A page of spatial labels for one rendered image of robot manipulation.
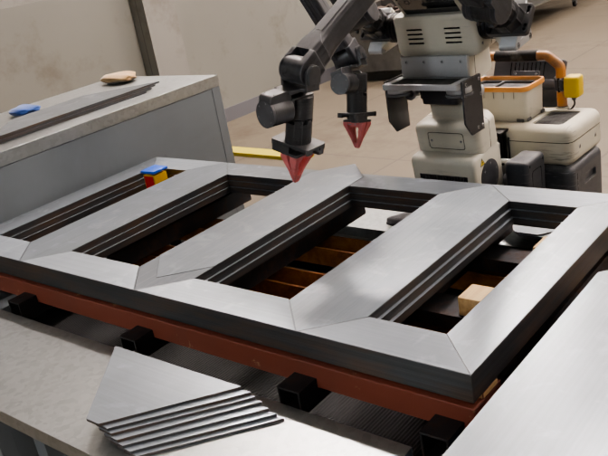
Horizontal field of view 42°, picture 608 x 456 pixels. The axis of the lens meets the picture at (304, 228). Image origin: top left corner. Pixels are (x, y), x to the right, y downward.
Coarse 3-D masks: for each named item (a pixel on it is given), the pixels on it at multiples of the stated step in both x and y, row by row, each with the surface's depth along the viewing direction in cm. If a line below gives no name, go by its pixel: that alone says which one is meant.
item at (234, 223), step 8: (232, 216) 196; (216, 224) 192; (224, 224) 191; (232, 224) 191; (240, 224) 190; (248, 224) 189; (256, 224) 188; (264, 224) 187; (272, 224) 186; (280, 224) 185; (240, 232) 185; (248, 232) 184; (256, 232) 183; (264, 232) 182
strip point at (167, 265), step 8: (160, 256) 179; (168, 256) 178; (160, 264) 175; (168, 264) 174; (176, 264) 173; (184, 264) 172; (192, 264) 172; (200, 264) 171; (208, 264) 170; (160, 272) 170; (168, 272) 169; (176, 272) 169
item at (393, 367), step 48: (192, 192) 221; (240, 192) 228; (384, 192) 196; (96, 240) 198; (288, 240) 185; (480, 240) 165; (96, 288) 174; (144, 288) 164; (432, 288) 150; (240, 336) 147; (288, 336) 138; (528, 336) 130; (432, 384) 120; (480, 384) 118
